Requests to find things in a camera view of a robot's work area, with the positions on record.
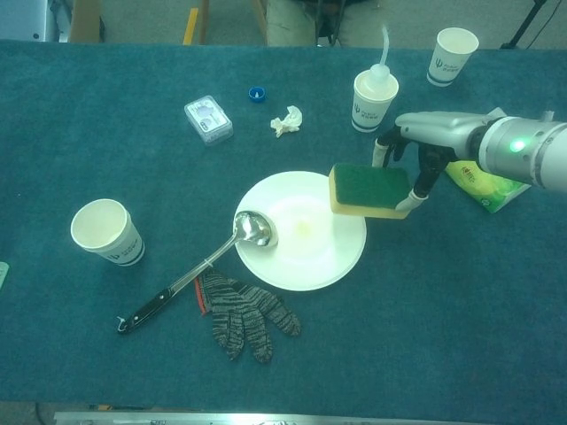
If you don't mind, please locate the green yellow sponge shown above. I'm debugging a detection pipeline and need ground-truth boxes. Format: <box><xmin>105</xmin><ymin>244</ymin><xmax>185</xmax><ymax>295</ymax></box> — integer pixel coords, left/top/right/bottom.
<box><xmin>328</xmin><ymin>162</ymin><xmax>414</xmax><ymax>220</ymax></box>

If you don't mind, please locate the blue table cloth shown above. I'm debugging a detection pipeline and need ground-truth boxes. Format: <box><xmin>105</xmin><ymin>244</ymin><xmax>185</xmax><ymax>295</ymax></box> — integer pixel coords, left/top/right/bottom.
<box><xmin>0</xmin><ymin>38</ymin><xmax>567</xmax><ymax>409</ymax></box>

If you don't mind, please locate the white round plate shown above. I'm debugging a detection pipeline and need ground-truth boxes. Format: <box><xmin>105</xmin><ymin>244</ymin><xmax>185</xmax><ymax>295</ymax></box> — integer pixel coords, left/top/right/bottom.
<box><xmin>234</xmin><ymin>170</ymin><xmax>369</xmax><ymax>292</ymax></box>

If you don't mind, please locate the clear plastic card box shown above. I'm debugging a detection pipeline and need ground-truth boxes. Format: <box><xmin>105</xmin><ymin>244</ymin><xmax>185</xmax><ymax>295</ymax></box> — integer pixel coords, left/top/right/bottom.
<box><xmin>183</xmin><ymin>94</ymin><xmax>235</xmax><ymax>147</ymax></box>

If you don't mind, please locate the paper cup with orange residue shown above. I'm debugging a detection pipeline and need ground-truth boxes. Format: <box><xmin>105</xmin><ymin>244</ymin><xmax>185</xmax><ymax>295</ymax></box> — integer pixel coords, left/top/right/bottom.
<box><xmin>426</xmin><ymin>27</ymin><xmax>480</xmax><ymax>88</ymax></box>

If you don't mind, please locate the paper cup holding bottle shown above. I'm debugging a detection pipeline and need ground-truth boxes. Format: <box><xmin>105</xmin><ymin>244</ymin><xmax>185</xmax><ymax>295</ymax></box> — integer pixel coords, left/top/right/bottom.
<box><xmin>352</xmin><ymin>70</ymin><xmax>400</xmax><ymax>134</ymax></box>

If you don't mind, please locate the black tripod stand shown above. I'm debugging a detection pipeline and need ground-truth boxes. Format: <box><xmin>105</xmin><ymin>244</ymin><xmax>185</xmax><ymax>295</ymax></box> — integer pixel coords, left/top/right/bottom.
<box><xmin>500</xmin><ymin>0</ymin><xmax>547</xmax><ymax>50</ymax></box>

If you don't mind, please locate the grey cabinet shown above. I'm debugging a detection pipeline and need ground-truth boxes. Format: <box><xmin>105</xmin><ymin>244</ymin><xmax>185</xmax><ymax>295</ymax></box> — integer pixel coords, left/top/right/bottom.
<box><xmin>0</xmin><ymin>0</ymin><xmax>68</xmax><ymax>43</ymax></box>

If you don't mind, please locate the empty white paper cup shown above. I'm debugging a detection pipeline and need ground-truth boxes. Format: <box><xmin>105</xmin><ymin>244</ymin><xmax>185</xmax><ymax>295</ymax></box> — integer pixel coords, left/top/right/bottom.
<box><xmin>70</xmin><ymin>197</ymin><xmax>146</xmax><ymax>267</ymax></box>

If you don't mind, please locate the crumpled white tissue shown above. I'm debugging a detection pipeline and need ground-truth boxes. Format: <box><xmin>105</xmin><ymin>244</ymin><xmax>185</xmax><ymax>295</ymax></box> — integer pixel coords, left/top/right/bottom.
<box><xmin>269</xmin><ymin>104</ymin><xmax>306</xmax><ymax>138</ymax></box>

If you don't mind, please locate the white squeeze bottle long nozzle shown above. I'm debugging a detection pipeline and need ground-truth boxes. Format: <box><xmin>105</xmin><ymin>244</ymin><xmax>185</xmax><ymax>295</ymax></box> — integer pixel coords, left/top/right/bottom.
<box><xmin>360</xmin><ymin>23</ymin><xmax>395</xmax><ymax>97</ymax></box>

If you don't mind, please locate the yellow bar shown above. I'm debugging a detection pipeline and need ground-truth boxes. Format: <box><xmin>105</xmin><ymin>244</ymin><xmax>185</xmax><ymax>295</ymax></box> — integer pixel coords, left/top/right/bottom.
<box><xmin>183</xmin><ymin>7</ymin><xmax>200</xmax><ymax>45</ymax></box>

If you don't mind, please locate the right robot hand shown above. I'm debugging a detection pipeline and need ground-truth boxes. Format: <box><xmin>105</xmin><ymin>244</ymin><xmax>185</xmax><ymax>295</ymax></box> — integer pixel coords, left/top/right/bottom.
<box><xmin>372</xmin><ymin>110</ymin><xmax>509</xmax><ymax>212</ymax></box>

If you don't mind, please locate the aluminium frame rail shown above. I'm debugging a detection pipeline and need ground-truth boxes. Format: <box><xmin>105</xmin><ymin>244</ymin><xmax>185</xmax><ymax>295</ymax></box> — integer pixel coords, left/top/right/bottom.
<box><xmin>52</xmin><ymin>410</ymin><xmax>567</xmax><ymax>425</ymax></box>

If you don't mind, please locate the steel ladle black handle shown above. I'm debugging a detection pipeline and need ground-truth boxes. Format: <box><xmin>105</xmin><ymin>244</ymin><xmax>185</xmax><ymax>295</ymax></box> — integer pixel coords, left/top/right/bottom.
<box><xmin>116</xmin><ymin>210</ymin><xmax>279</xmax><ymax>336</ymax></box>

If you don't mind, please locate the grey knit work glove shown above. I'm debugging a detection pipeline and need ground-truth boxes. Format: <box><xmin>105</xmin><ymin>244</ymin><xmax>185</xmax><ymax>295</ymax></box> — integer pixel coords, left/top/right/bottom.
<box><xmin>194</xmin><ymin>267</ymin><xmax>303</xmax><ymax>365</ymax></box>

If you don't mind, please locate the green yellow tissue pack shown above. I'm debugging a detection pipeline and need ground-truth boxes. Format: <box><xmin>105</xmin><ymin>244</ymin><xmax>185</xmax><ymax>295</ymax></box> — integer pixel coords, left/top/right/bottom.
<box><xmin>444</xmin><ymin>160</ymin><xmax>532</xmax><ymax>215</ymax></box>

